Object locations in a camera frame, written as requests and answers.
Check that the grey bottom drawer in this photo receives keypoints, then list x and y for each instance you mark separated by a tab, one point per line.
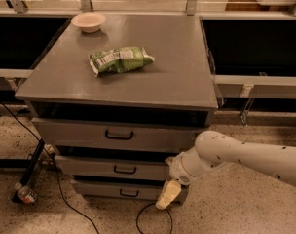
117	190

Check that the grey drawer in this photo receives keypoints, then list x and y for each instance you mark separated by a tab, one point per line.
117	190
123	136
84	166

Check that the green chip bag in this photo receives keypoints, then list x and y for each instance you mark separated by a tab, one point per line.
119	60

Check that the grey top drawer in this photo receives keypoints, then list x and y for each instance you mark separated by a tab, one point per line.
123	136

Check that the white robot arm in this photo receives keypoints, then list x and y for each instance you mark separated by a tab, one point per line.
212	150

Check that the grey drawer cabinet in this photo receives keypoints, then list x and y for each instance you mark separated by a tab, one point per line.
175	90

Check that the beige bowl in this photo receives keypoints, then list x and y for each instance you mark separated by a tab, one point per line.
89	22

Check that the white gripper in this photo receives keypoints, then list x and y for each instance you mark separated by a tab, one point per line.
177	169

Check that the black metal leg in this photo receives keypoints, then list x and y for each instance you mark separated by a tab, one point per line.
30	169

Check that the plastic bottle on floor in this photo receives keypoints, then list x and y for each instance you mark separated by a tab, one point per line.
25	193

